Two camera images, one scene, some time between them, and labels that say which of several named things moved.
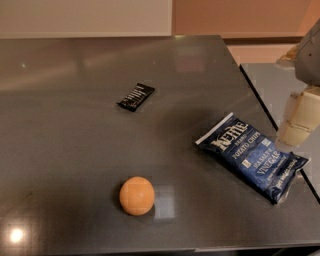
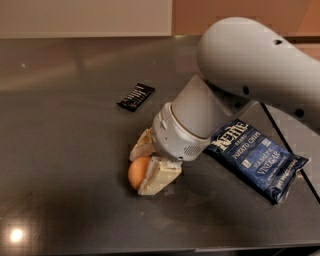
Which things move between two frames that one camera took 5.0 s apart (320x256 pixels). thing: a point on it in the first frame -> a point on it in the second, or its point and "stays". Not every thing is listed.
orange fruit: x=137 y=195 -> x=137 y=171
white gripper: x=310 y=56 -> x=174 y=137
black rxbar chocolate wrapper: x=136 y=96 stays
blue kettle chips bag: x=259 y=161 stays
